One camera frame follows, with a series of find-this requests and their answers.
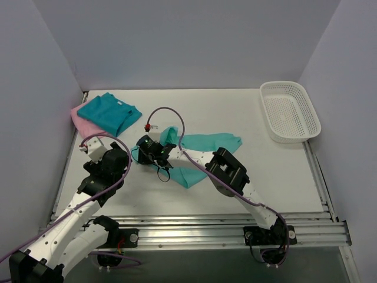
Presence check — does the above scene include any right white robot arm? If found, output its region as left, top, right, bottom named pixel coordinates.
left=136, top=135, right=288, bottom=243

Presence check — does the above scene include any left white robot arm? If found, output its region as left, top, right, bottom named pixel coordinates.
left=9, top=137, right=131, bottom=282

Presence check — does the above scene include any folded pink t shirt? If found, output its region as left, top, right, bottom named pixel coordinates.
left=71, top=101, right=107, bottom=139

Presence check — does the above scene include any folded teal t shirt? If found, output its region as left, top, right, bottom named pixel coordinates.
left=77, top=93, right=142, bottom=137

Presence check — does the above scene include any white perforated plastic basket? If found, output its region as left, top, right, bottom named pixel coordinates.
left=259, top=81, right=322, bottom=144

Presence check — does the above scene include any black looped cable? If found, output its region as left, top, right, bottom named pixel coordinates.
left=156, top=163, right=172, bottom=183

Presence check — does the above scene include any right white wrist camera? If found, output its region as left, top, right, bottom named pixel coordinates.
left=144, top=123, right=162, bottom=142

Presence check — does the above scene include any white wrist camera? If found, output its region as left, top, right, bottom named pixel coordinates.
left=79, top=137, right=107, bottom=163
left=144, top=123, right=162, bottom=142

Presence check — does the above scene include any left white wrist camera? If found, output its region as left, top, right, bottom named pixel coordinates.
left=79, top=137, right=107, bottom=163

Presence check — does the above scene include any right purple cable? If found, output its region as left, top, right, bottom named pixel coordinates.
left=145, top=106, right=292, bottom=266

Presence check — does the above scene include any purple cable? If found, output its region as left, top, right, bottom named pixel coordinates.
left=0, top=133, right=142, bottom=269
left=145, top=106, right=292, bottom=266

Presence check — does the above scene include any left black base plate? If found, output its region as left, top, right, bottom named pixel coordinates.
left=107, top=228, right=139, bottom=249

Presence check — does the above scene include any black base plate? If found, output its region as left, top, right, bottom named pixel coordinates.
left=243, top=225, right=297, bottom=246
left=107, top=228, right=139, bottom=249

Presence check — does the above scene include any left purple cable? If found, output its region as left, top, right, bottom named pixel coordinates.
left=0, top=133, right=142, bottom=269

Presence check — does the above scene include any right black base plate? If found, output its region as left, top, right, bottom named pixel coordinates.
left=243, top=225, right=297, bottom=246

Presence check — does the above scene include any aluminium frame rail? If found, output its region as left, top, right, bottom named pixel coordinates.
left=32, top=88, right=353, bottom=254

